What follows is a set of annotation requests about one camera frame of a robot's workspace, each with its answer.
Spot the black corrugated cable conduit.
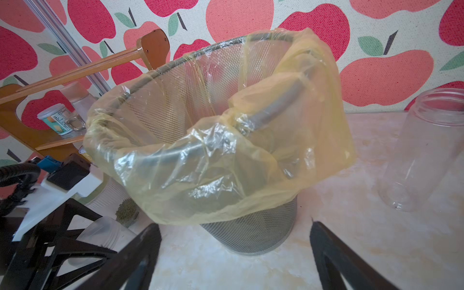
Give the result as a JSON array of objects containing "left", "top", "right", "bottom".
[{"left": 0, "top": 162, "right": 41, "bottom": 216}]

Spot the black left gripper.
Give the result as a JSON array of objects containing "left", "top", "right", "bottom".
[{"left": 0, "top": 199, "right": 117, "bottom": 290}]

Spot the clear jar with mung beans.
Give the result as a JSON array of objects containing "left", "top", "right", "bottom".
[{"left": 76, "top": 199, "right": 139, "bottom": 252}]

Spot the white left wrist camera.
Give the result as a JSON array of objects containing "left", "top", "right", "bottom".
[{"left": 10, "top": 153, "right": 103, "bottom": 242}]

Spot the wooden spice rack shelf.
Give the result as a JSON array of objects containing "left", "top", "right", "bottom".
[{"left": 1, "top": 29, "right": 170, "bottom": 160}]

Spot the left aluminium frame post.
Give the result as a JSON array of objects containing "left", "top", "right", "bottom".
[{"left": 23, "top": 0, "right": 112, "bottom": 95}]

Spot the small glass jar on shelf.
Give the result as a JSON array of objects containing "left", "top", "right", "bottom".
[{"left": 66, "top": 114, "right": 87, "bottom": 132}]

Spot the yellow plastic bin liner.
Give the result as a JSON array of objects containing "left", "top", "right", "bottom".
[{"left": 83, "top": 29, "right": 356, "bottom": 225}]

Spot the metal mesh trash bin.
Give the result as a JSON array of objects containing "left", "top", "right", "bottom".
[{"left": 104, "top": 32, "right": 316, "bottom": 256}]

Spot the clear plastic jar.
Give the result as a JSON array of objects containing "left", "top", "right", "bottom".
[{"left": 375, "top": 88, "right": 464, "bottom": 211}]

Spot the white bottle on shelf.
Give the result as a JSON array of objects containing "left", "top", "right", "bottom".
[{"left": 60, "top": 82, "right": 97, "bottom": 121}]

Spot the green label cup on shelf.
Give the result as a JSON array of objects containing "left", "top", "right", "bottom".
[{"left": 37, "top": 103, "right": 73, "bottom": 135}]

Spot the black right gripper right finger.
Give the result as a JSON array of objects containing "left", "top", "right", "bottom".
[{"left": 309, "top": 221, "right": 397, "bottom": 290}]

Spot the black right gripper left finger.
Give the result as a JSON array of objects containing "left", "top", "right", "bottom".
[{"left": 77, "top": 224, "right": 162, "bottom": 290}]

